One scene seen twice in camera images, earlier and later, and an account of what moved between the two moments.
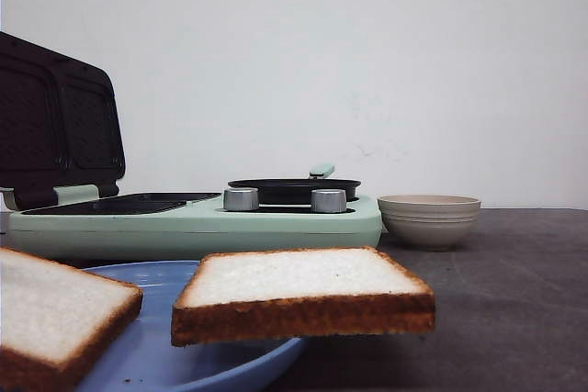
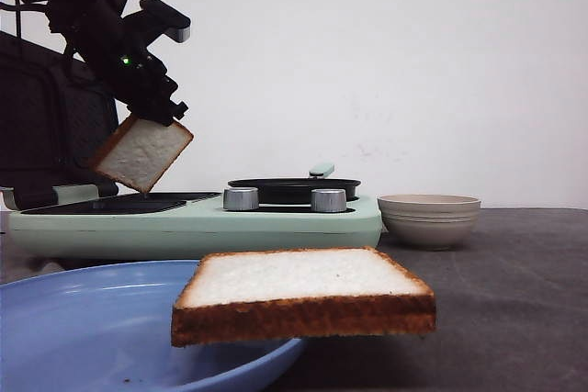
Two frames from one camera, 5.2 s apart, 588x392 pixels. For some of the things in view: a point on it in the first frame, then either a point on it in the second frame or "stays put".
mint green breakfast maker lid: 60,124 stays put
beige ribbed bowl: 428,222 stays put
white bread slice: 283,293 stays put
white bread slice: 54,319 → 144,152
